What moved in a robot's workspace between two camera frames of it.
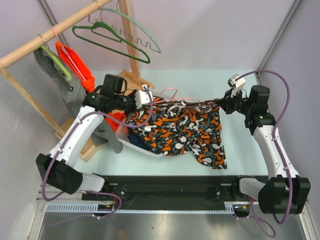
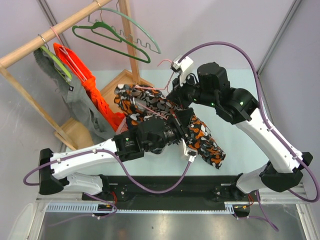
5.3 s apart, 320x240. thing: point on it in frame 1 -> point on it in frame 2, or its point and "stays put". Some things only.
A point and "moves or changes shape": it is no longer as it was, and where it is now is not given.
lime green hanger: [55, 58] stays put
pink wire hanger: [178, 99] moves or changes shape
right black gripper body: [237, 103] -> [187, 94]
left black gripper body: [126, 103] -> [183, 128]
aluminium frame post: [292, 10] stays put
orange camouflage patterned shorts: [170, 127] moves or changes shape
